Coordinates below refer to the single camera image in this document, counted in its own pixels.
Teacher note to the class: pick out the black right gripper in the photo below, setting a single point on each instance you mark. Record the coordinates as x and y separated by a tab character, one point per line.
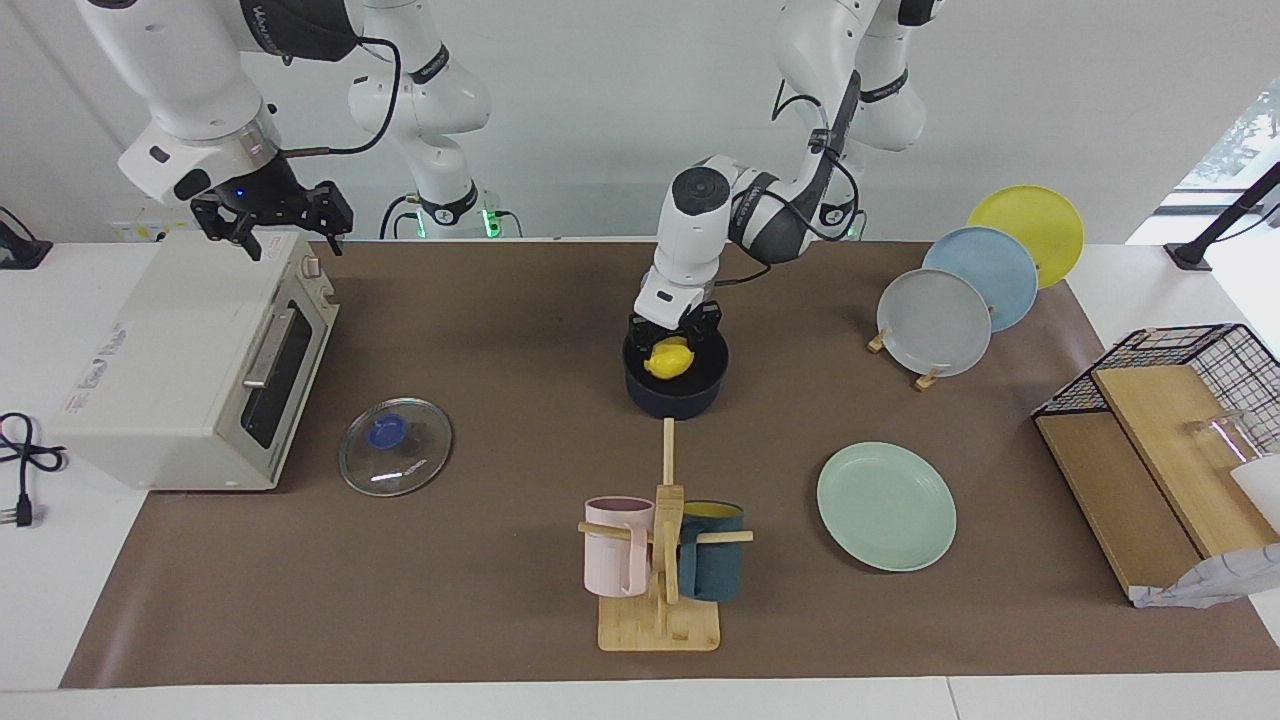
270	200

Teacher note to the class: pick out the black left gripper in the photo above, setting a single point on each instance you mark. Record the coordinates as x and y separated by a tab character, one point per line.
672	318

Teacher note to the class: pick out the yellow lemon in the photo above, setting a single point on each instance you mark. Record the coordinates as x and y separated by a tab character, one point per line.
668	362

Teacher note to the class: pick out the glass lid with blue knob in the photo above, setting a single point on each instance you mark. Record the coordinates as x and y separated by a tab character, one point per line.
386	432

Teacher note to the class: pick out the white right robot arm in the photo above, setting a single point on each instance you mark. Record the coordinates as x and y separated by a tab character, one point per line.
190	80

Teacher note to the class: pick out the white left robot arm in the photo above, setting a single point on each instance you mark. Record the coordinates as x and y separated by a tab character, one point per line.
700	230

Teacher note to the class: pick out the wooden plate rack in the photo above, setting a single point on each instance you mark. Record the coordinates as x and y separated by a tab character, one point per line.
930	380

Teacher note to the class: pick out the grey plate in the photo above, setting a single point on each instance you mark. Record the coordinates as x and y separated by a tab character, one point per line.
935	325

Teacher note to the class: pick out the pale green plate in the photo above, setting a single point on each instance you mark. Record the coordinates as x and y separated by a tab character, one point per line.
885	505

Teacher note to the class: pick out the light blue plate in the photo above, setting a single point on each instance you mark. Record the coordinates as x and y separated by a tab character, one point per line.
990	270

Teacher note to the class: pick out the yellow plate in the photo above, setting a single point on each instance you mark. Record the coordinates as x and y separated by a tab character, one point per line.
1030	215

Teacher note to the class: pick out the white power strip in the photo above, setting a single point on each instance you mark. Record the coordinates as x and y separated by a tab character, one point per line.
135	230

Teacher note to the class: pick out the cream toaster oven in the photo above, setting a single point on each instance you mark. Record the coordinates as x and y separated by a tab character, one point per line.
160	370

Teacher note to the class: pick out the pink mug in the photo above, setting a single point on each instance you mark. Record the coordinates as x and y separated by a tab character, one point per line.
612	565

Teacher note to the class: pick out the dark teal mug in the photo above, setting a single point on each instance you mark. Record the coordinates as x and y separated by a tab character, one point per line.
712	570

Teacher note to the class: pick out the black desk clamp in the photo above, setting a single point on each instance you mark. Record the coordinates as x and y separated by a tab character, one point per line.
20	250

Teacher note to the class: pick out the wooden mug tree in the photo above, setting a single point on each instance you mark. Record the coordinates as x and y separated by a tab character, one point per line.
660	630

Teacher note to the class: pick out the brown table mat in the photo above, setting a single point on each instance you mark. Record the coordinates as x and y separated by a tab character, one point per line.
450	560

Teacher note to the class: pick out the brown flat board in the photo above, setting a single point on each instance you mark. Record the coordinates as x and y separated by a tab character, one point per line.
1120	500

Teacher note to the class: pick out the light bamboo cutting board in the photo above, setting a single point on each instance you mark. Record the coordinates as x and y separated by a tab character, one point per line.
1170	440

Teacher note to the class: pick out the black pole stand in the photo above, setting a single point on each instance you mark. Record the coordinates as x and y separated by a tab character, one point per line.
1195	252

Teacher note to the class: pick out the clear glass cup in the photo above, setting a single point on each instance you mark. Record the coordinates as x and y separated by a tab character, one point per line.
1225	440

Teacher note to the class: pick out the white marbled cloth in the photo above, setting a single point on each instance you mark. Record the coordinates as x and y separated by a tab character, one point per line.
1220	580

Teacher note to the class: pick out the white cup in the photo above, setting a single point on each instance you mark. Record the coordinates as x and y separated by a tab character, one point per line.
1262	490

